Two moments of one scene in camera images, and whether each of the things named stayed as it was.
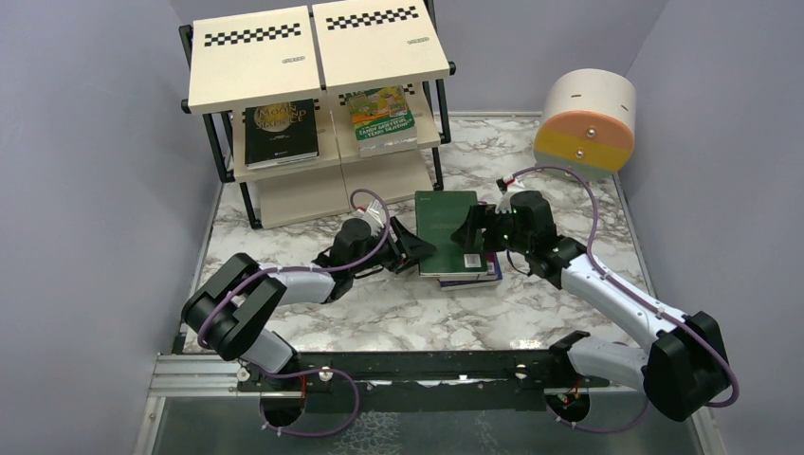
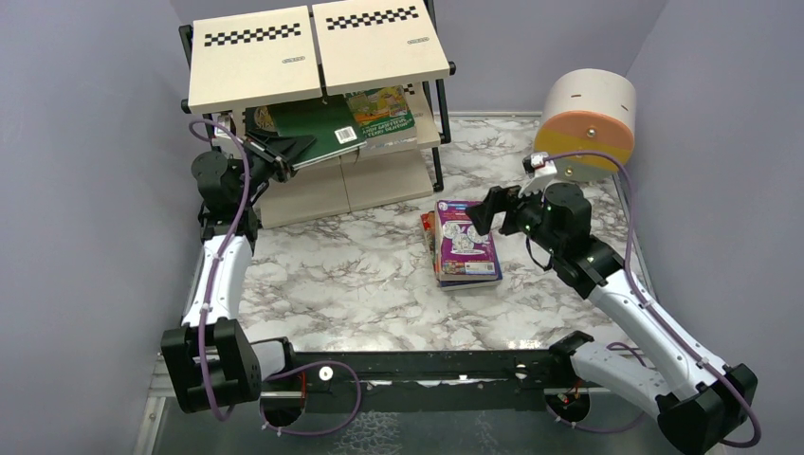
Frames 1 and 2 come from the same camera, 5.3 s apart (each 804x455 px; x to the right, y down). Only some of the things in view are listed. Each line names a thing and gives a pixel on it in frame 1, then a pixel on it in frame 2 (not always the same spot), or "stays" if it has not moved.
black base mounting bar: [419, 382] stays
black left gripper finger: [411, 247] → [285, 148]
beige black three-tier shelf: [321, 109] stays
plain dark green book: [438, 214] → [333, 125]
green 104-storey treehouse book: [382, 117] stays
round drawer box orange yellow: [588, 124] stays
